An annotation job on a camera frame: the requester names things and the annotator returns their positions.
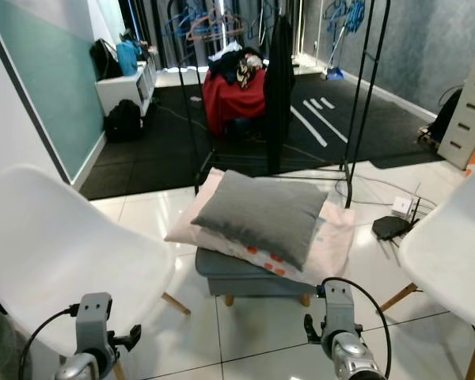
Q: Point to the grey pillow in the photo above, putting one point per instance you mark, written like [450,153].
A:
[261,214]

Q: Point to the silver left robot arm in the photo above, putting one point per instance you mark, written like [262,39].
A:
[79,370]

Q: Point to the black shoulder bag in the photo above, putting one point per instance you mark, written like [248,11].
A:
[103,59]

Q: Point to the pink pillow with orange dots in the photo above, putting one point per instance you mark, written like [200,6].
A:
[338,237]

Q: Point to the white plastic shell chair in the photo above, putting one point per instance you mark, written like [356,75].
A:
[63,253]
[447,253]

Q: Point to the black router with antennas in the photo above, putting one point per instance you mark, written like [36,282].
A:
[389,227]

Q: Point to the black metal clothes rack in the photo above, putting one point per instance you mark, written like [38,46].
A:
[348,194]

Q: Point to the small white box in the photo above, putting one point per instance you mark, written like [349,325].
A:
[402,205]

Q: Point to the black backpack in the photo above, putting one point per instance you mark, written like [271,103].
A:
[123,121]

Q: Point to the red cloth covered table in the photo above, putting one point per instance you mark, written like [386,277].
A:
[229,101]

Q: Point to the white low shelf unit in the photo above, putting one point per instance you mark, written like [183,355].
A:
[120,95]

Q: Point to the black hanging garment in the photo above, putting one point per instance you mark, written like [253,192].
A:
[279,87]

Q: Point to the black bag beside cabinet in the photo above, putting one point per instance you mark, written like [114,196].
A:
[445,115]

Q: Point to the blue mop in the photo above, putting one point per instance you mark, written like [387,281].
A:
[334,74]

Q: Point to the white drawer cabinet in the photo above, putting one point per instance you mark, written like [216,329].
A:
[467,111]

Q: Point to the pile of mixed clothes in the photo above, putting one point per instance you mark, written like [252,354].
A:
[229,65]

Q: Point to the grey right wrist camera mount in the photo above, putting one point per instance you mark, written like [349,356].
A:
[339,305]

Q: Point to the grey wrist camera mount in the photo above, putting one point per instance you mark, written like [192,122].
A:
[339,305]
[93,321]

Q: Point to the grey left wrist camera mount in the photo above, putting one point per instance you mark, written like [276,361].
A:
[93,321]

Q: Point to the blue wall hangers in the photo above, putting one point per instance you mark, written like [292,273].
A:
[355,14]

